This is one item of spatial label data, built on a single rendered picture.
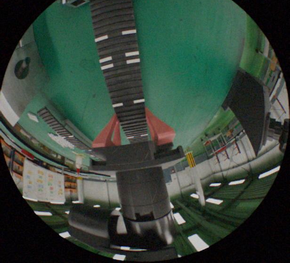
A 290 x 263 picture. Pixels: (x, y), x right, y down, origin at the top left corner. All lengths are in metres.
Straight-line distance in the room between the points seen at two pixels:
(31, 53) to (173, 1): 0.22
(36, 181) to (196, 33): 3.21
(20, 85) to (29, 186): 2.93
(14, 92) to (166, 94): 0.26
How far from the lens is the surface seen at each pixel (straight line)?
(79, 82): 0.17
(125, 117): 0.15
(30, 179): 3.02
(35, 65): 0.19
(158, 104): 0.19
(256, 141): 0.41
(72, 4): 0.15
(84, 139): 0.31
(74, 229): 0.15
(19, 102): 0.16
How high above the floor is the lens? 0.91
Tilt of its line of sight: 39 degrees down
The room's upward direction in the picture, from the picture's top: 168 degrees clockwise
